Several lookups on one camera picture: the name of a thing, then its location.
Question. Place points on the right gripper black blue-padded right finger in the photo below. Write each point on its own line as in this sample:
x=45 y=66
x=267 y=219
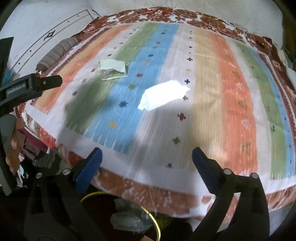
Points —
x=240 y=210

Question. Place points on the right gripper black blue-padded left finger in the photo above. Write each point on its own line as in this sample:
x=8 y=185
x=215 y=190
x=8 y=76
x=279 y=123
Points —
x=54 y=211

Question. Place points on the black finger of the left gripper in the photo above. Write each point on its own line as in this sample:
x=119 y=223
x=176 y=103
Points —
x=44 y=83

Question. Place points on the pale green paper wrapper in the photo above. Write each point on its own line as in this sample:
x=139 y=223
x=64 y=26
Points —
x=111 y=69

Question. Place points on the white tissue paper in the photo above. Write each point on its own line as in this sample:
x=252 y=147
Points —
x=161 y=94

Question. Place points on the white plastic wrapper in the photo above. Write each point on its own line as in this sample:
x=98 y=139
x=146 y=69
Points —
x=128 y=221

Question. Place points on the gold rimmed trash bin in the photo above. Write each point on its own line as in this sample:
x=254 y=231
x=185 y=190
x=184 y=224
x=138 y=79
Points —
x=101 y=205

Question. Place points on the person's left hand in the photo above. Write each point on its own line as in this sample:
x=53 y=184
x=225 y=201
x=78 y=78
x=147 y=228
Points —
x=12 y=157

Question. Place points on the person's right thumb tip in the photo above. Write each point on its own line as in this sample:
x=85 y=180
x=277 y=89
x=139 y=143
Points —
x=145 y=238

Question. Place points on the grey rolled pillow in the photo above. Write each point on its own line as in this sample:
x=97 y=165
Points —
x=56 y=53

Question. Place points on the brown floral bed blanket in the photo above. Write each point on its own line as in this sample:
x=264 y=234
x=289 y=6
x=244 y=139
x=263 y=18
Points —
x=150 y=192

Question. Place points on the striped colourful bed cover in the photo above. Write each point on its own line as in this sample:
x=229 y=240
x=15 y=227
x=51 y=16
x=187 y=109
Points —
x=173 y=97

